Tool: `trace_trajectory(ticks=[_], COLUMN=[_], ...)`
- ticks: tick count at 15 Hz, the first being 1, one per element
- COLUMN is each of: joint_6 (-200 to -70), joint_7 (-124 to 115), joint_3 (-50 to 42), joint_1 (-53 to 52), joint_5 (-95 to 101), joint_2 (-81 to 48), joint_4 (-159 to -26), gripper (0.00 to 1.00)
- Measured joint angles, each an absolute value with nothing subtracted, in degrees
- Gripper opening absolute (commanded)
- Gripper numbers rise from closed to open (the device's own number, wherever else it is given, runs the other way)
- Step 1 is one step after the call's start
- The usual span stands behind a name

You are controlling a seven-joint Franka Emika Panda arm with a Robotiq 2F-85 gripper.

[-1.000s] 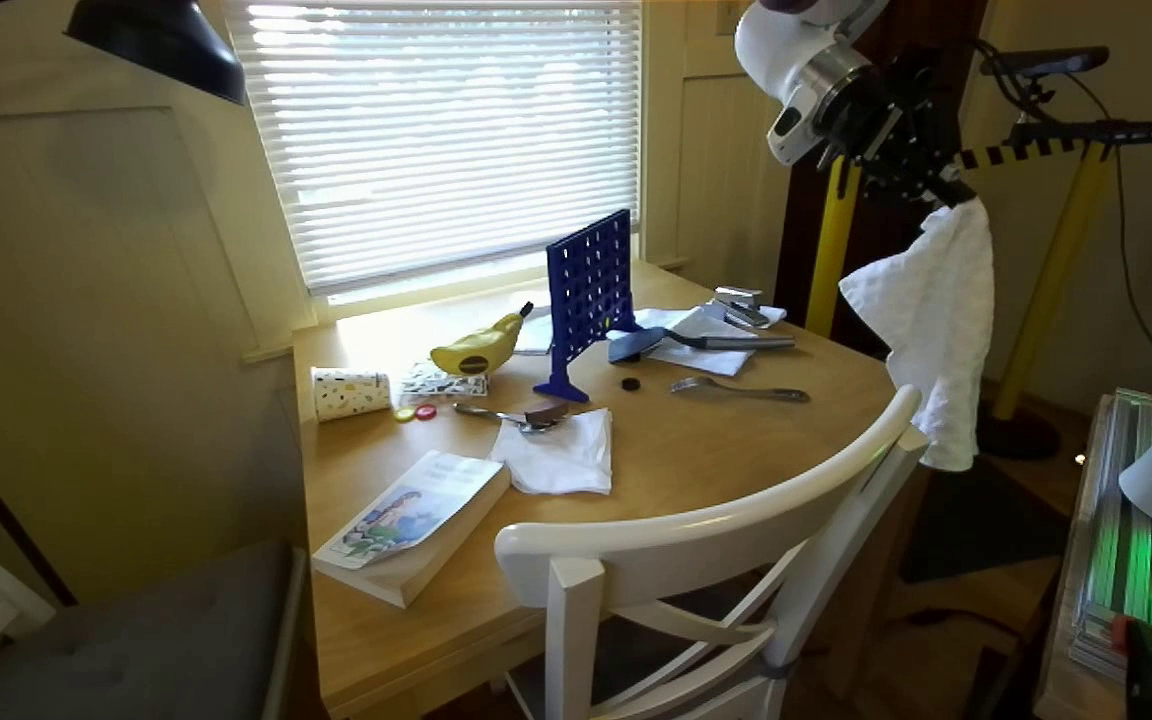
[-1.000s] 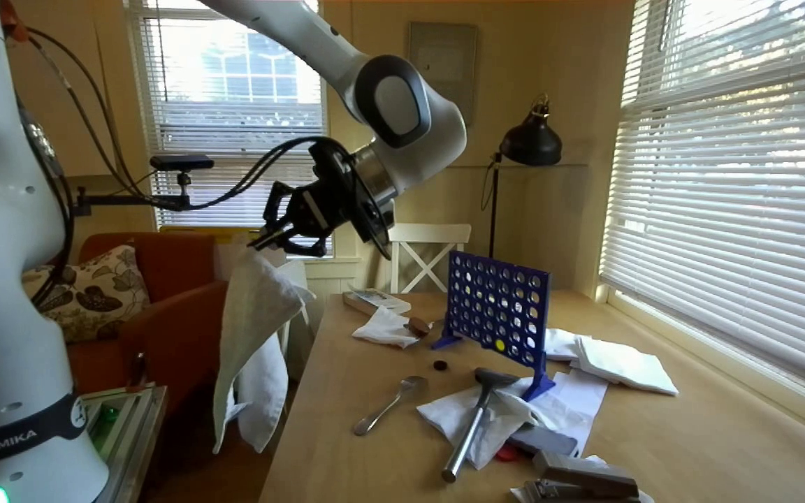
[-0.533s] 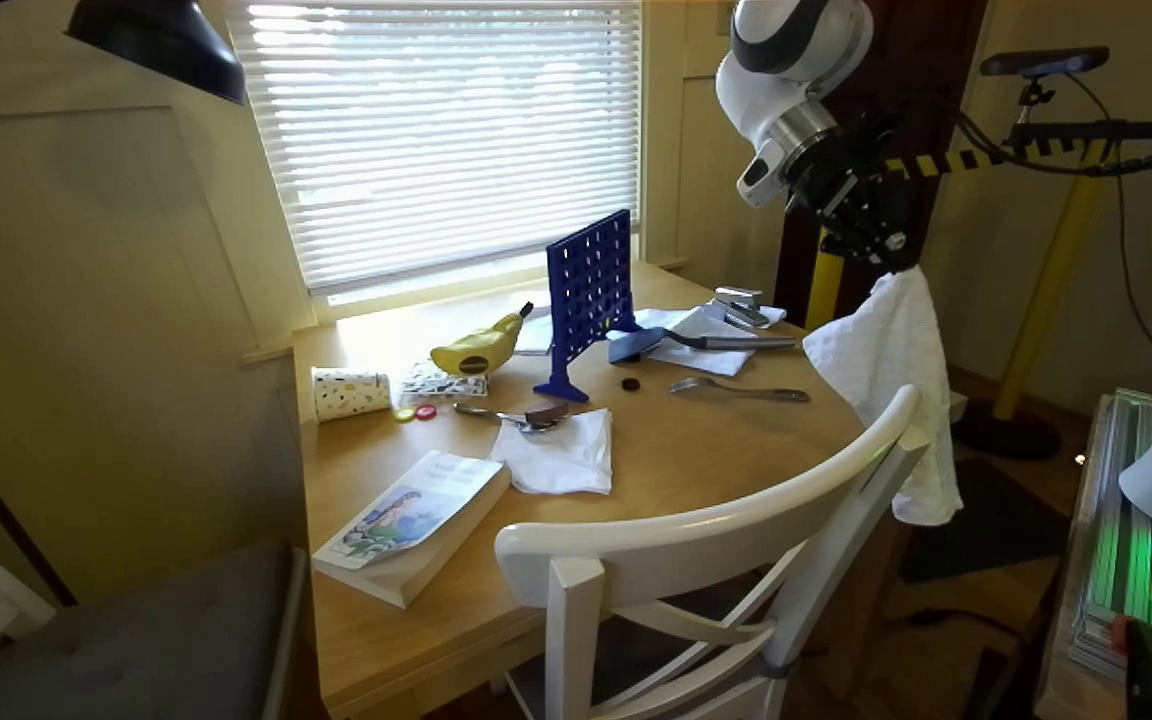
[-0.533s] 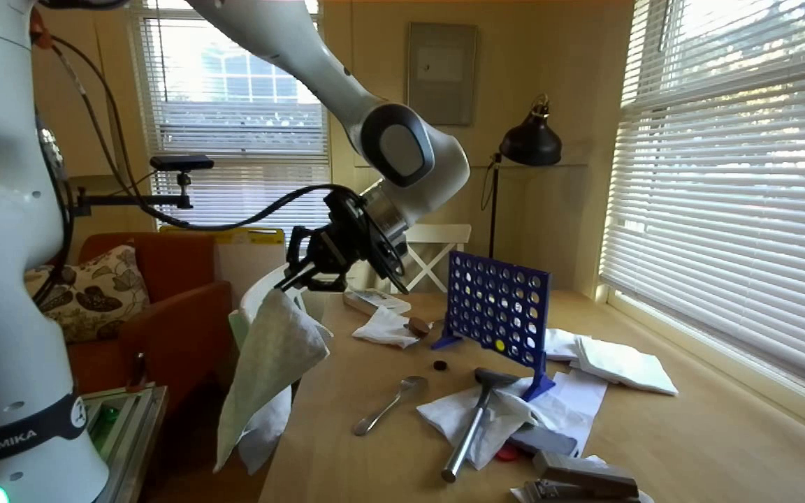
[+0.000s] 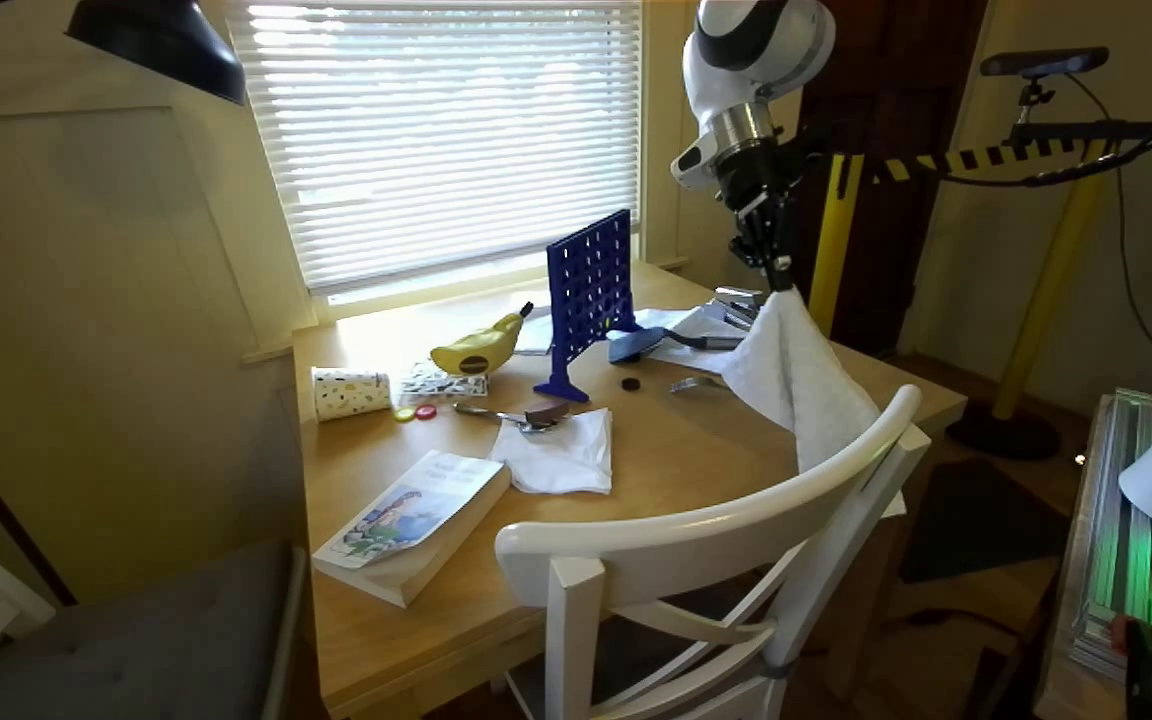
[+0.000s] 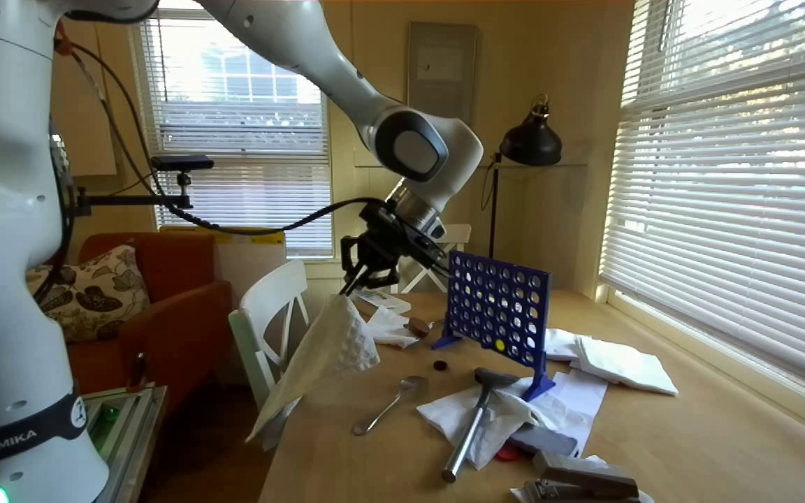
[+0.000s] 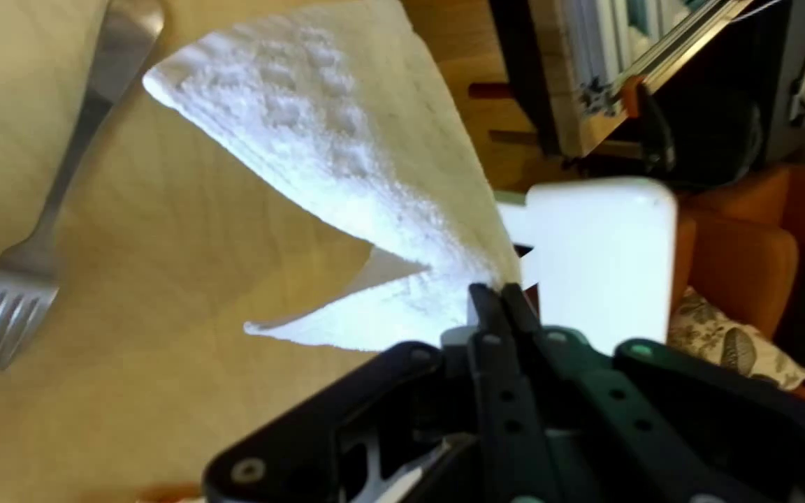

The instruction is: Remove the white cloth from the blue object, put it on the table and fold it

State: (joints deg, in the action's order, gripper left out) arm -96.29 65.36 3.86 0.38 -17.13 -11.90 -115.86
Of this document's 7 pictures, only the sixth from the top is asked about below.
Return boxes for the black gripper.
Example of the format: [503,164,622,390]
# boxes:
[334,199,452,299]

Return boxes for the white textured cloth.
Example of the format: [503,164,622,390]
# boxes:
[243,292,382,446]

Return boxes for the paperback book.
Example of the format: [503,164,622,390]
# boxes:
[354,284,414,317]

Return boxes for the small white napkin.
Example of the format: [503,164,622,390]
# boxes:
[362,305,422,351]

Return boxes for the white cross-back chair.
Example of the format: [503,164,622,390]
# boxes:
[392,221,474,299]

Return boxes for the white curved-back chair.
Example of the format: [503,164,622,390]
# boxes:
[227,260,319,450]

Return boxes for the silver metal fork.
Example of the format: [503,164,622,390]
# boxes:
[351,375,431,438]

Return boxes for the blue connect four game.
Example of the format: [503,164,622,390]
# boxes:
[432,248,558,404]

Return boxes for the orange armchair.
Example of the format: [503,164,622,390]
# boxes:
[65,229,234,414]

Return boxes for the window with narrow blind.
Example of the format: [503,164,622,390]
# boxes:
[126,0,334,263]

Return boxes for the black desk lamp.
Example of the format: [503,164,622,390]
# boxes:
[487,94,564,263]

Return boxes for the white paper sheets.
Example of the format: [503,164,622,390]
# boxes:
[414,366,610,473]

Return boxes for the grey flat block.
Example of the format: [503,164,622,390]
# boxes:
[509,421,582,460]

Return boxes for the leaf-patterned cushion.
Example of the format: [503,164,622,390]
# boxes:
[24,243,153,345]

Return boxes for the folded white towel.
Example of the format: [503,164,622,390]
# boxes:
[568,331,682,400]

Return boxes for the metal rack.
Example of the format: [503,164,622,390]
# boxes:
[84,382,171,503]

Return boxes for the grey stapler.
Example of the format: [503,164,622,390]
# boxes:
[520,450,643,503]

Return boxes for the wide white window blind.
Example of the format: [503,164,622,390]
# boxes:
[596,0,805,400]

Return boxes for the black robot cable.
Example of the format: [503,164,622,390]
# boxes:
[49,37,386,236]

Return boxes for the grey wall panel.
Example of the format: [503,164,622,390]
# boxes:
[400,23,480,129]

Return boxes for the black stereo camera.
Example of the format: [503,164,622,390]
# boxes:
[147,151,217,175]

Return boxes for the black camera stand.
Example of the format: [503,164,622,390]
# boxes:
[62,168,196,221]

